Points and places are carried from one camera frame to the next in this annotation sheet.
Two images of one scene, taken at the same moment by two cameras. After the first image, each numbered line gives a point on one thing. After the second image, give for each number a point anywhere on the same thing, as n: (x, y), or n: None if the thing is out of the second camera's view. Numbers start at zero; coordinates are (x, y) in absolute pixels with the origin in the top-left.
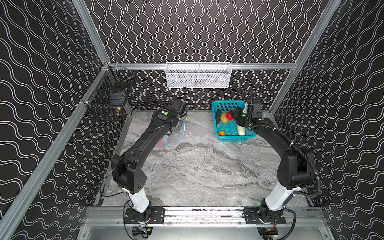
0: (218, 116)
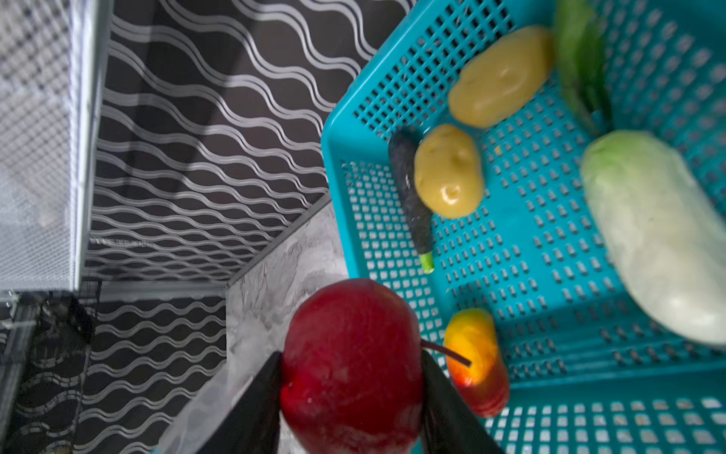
0: (403, 147)
